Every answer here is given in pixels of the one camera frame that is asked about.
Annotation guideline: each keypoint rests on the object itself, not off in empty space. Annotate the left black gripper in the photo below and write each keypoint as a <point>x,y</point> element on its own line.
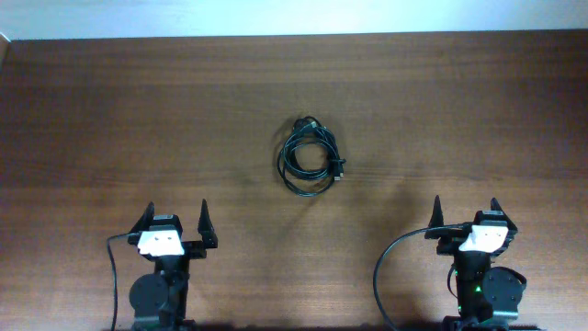
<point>196,249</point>

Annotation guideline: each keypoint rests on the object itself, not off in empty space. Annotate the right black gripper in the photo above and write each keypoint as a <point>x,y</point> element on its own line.
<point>445,233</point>

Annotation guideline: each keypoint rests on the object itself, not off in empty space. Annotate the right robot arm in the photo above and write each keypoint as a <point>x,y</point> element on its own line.
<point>488,296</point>

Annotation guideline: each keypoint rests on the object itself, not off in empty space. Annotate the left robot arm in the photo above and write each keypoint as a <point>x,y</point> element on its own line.
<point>159,298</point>

